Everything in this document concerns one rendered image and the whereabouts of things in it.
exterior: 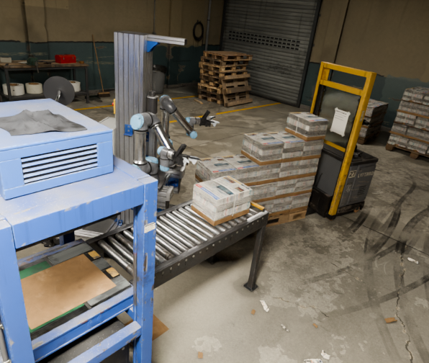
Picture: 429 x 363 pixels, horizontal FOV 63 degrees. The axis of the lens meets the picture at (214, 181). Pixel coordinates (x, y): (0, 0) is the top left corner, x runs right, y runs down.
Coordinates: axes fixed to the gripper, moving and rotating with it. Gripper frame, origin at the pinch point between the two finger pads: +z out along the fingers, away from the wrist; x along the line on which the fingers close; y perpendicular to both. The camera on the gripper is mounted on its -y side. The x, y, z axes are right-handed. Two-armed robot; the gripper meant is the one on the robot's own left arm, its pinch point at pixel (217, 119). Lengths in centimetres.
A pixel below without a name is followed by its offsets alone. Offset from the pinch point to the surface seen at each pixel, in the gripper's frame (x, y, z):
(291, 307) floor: 167, 102, 33
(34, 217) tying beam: 223, -62, -144
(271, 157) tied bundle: 35, 27, 54
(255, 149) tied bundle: 25, 23, 38
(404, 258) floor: 128, 107, 197
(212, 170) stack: 45, 35, -14
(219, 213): 136, 15, -38
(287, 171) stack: 32, 48, 81
